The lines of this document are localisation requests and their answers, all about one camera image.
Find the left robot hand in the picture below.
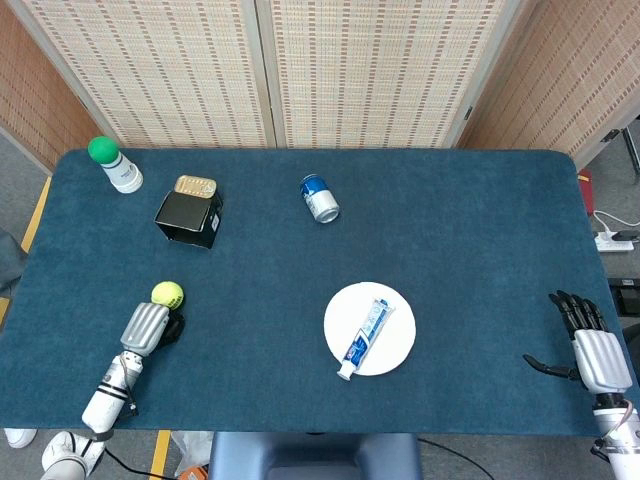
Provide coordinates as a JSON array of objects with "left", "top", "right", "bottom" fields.
[{"left": 120, "top": 302, "right": 186, "bottom": 358}]

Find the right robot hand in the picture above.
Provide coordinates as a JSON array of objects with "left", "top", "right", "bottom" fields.
[{"left": 522, "top": 289, "right": 633, "bottom": 393}]

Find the yellow tennis ball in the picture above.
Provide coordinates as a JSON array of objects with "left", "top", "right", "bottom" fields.
[{"left": 150, "top": 280, "right": 185, "bottom": 312}]

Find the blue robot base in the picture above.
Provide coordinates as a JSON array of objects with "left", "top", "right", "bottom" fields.
[{"left": 207, "top": 431, "right": 424, "bottom": 480}]

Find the black cardboard box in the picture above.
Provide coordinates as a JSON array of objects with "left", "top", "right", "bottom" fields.
[{"left": 153, "top": 189, "right": 225, "bottom": 250}]

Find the black device on floor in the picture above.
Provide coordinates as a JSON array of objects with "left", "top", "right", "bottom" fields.
[{"left": 608, "top": 277, "right": 640, "bottom": 316}]

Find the white power strip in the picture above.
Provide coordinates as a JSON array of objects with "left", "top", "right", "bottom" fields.
[{"left": 594, "top": 230, "right": 636, "bottom": 253}]

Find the white plastic bag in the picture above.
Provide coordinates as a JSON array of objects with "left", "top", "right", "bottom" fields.
[{"left": 170, "top": 430, "right": 215, "bottom": 479}]

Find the gold tin can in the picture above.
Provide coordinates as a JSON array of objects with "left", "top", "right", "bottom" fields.
[{"left": 173, "top": 174, "right": 219, "bottom": 201}]

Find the grey fabric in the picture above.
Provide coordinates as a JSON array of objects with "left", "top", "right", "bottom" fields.
[{"left": 0, "top": 227, "right": 29, "bottom": 296}]

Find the white bottle with green cap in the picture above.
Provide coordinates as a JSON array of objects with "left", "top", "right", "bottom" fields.
[{"left": 87, "top": 135, "right": 144, "bottom": 195}]

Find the white shoe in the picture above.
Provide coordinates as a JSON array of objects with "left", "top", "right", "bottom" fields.
[{"left": 4, "top": 428, "right": 38, "bottom": 449}]

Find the blue table cloth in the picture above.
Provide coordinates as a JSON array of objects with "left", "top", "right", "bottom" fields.
[{"left": 0, "top": 147, "right": 640, "bottom": 441}]

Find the white round plate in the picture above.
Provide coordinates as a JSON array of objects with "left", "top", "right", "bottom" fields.
[{"left": 323, "top": 281, "right": 418, "bottom": 377}]

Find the blue and white soda can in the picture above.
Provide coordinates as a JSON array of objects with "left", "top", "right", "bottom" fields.
[{"left": 299, "top": 173, "right": 342, "bottom": 225}]

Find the blue and white toothpaste tube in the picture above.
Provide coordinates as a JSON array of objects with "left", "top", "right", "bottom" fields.
[{"left": 336, "top": 297, "right": 395, "bottom": 382}]

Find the woven folding screen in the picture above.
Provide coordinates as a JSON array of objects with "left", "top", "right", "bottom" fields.
[{"left": 0, "top": 0, "right": 640, "bottom": 171}]

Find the white power cable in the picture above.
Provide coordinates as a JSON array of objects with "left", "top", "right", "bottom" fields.
[{"left": 591, "top": 209, "right": 640, "bottom": 236}]

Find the black floor cable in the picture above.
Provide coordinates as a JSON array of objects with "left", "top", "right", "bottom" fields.
[{"left": 418, "top": 437, "right": 499, "bottom": 480}]

